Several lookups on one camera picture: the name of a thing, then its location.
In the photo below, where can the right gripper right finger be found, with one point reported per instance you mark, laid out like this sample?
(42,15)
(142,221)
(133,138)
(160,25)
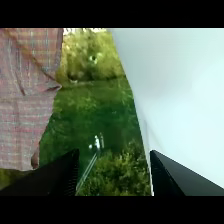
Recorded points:
(173,181)

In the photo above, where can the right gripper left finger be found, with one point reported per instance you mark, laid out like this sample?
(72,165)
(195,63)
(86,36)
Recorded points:
(55,178)

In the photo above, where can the red checked shirt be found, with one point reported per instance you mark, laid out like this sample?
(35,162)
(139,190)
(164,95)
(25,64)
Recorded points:
(23,100)

